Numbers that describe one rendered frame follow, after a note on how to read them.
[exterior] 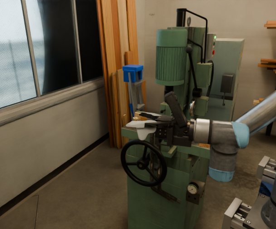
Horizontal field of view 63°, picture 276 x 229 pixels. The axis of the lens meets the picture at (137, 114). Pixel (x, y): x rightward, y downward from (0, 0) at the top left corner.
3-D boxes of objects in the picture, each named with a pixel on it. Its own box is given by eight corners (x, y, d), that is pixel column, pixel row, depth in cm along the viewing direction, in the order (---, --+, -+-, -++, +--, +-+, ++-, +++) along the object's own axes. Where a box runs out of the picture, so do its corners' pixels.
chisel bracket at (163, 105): (159, 116, 144) (160, 103, 141) (168, 109, 156) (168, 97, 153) (170, 118, 141) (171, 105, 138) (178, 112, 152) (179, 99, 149)
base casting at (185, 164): (125, 154, 154) (125, 142, 150) (160, 124, 200) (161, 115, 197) (190, 174, 133) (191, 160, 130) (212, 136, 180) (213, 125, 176)
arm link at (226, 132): (246, 156, 65) (252, 129, 62) (206, 151, 67) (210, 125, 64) (243, 143, 72) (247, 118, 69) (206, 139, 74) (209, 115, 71)
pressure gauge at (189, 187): (186, 194, 131) (187, 182, 128) (188, 190, 134) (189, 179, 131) (197, 198, 128) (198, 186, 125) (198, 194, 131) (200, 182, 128)
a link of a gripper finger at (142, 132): (128, 143, 67) (157, 140, 70) (129, 123, 65) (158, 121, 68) (125, 139, 69) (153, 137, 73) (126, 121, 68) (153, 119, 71)
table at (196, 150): (112, 141, 143) (112, 133, 141) (136, 125, 168) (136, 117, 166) (210, 169, 115) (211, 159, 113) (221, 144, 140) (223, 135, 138)
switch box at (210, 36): (201, 58, 152) (203, 33, 146) (204, 57, 160) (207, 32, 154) (210, 59, 149) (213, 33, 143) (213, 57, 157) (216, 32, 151)
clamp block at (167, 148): (144, 146, 131) (144, 132, 128) (154, 137, 142) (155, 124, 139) (168, 152, 124) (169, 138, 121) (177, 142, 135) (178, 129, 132)
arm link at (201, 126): (209, 122, 65) (209, 116, 73) (193, 121, 66) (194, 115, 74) (207, 147, 67) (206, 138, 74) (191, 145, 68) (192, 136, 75)
